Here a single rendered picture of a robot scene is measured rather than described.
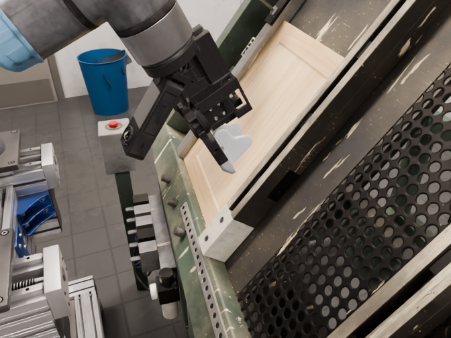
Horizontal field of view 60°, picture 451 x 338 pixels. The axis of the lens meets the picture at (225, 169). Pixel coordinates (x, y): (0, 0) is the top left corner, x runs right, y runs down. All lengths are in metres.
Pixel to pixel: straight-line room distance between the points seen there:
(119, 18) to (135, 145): 0.15
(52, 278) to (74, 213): 1.78
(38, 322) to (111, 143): 0.78
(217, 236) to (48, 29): 0.65
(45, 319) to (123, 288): 1.23
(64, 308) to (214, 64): 0.64
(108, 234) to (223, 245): 1.56
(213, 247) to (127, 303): 1.18
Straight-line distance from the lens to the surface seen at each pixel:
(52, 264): 0.95
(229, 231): 0.95
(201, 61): 0.48
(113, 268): 2.27
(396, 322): 0.62
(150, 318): 2.03
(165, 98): 0.48
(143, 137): 0.49
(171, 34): 0.44
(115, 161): 1.58
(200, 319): 0.97
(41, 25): 0.44
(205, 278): 0.98
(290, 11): 1.30
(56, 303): 0.93
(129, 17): 0.43
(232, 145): 0.54
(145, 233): 1.29
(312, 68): 1.05
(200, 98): 0.48
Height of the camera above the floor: 1.64
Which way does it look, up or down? 34 degrees down
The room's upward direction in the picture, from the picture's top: straight up
